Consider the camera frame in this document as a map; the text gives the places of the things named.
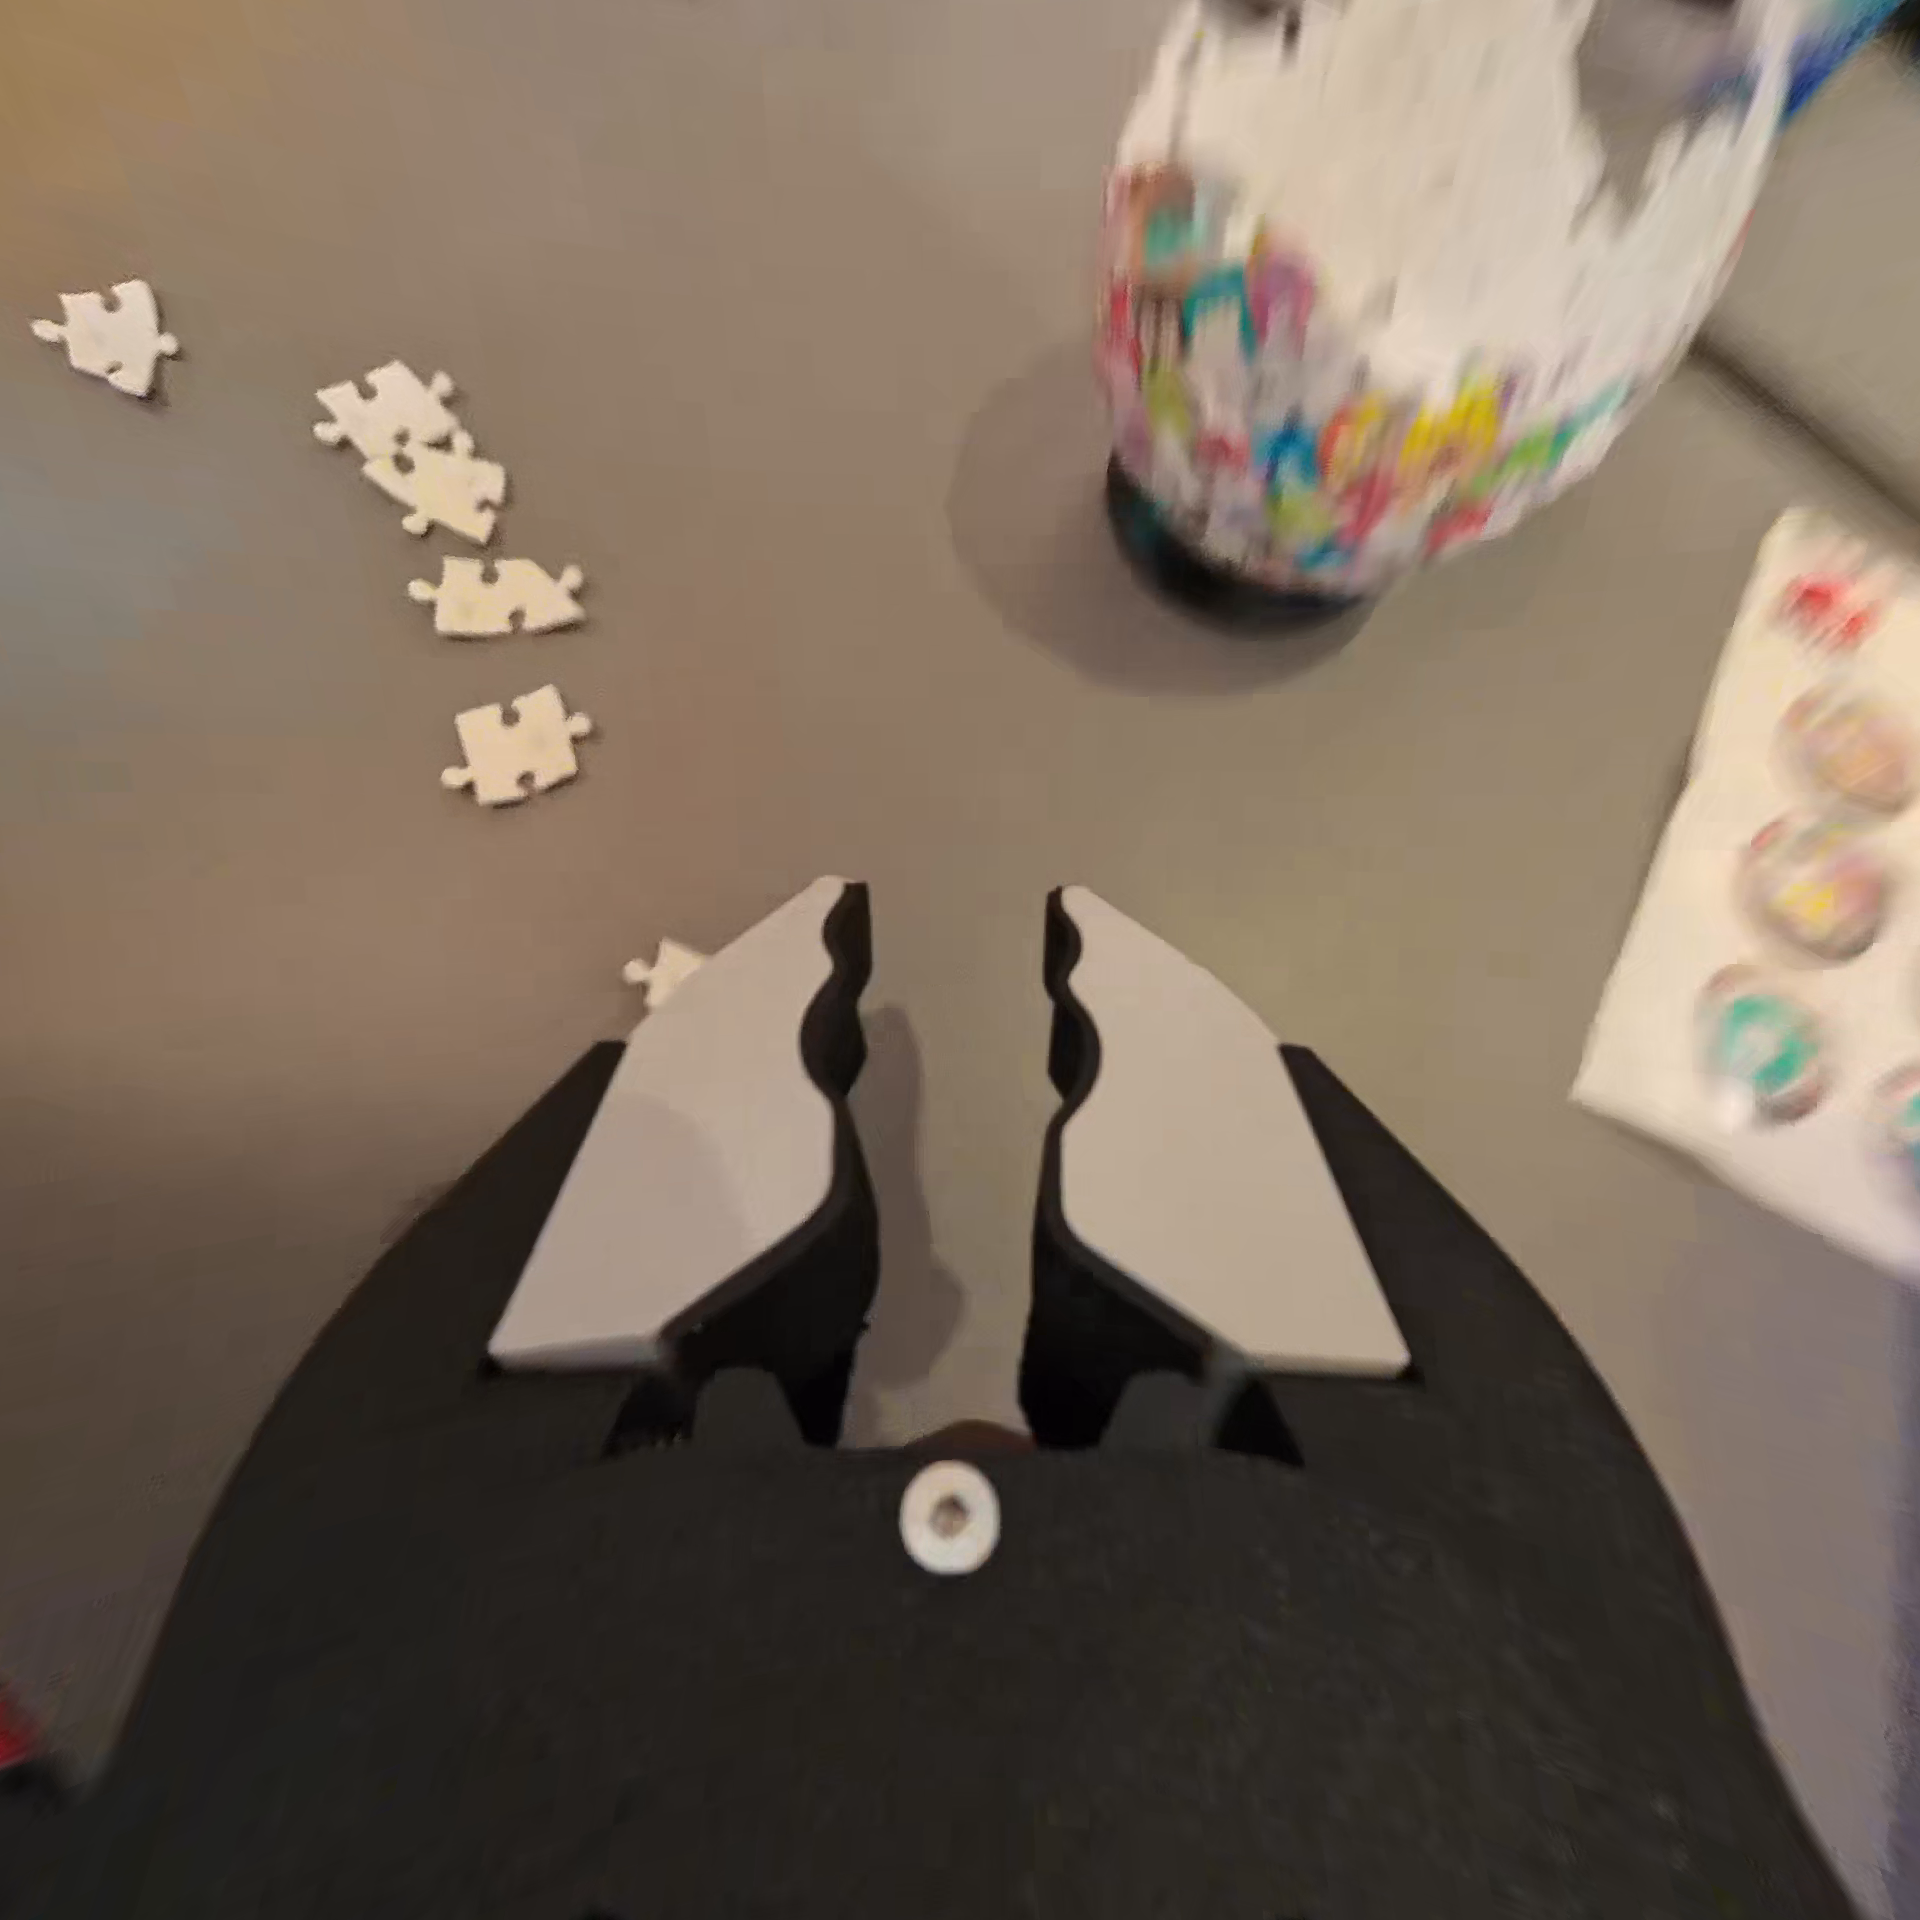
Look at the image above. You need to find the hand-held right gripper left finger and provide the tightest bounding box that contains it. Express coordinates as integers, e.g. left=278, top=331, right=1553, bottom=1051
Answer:
left=486, top=879, right=881, bottom=1448

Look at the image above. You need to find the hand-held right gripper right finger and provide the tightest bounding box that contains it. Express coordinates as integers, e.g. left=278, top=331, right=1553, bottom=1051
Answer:
left=1019, top=881, right=1415, bottom=1450

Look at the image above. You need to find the black ball stand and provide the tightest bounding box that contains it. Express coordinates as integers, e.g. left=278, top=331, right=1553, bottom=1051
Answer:
left=1103, top=449, right=1373, bottom=616

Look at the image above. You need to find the colourful puzzle ball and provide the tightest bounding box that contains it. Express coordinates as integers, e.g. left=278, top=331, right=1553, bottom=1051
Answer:
left=1095, top=0, right=1801, bottom=577

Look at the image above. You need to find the folded puzzle instruction leaflet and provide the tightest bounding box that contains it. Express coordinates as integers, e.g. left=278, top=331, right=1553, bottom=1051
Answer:
left=1568, top=502, right=1920, bottom=1283

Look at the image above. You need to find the blue plastic bin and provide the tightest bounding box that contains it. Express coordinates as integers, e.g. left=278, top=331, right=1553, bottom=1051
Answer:
left=1773, top=0, right=1920, bottom=125

